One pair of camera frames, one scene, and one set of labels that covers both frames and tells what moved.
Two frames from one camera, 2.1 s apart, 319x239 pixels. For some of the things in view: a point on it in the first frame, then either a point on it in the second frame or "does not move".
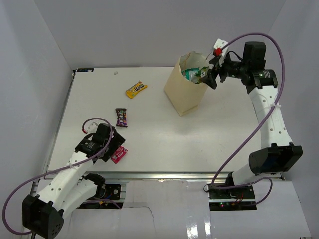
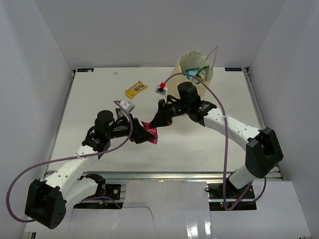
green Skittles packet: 202,73 does not move
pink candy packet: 118,155 -> 146,125
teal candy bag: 191,73 does not move
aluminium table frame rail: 156,176 does not move
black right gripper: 210,79 -> 164,117
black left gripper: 116,141 -> 140,134
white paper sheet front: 180,209 does not move
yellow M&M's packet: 130,92 does not move
